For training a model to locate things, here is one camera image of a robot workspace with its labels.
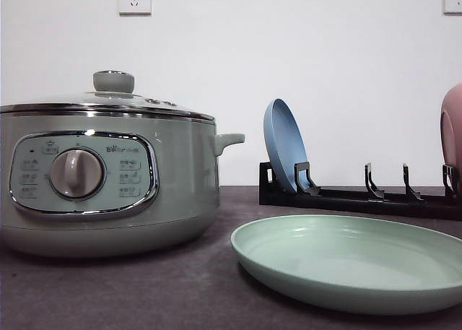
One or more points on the glass steamer lid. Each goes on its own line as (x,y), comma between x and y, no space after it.
(113,96)

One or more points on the green plate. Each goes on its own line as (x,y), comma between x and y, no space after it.
(353,264)

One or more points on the blue plate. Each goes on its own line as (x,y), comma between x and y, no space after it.
(284,143)

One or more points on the pink plate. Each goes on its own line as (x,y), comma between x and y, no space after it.
(451,133)

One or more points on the black plate rack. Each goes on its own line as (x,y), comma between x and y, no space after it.
(411,203)

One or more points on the green electric steamer pot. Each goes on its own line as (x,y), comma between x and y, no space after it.
(107,185)

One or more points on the white wall socket left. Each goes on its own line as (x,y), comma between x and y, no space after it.
(134,8)

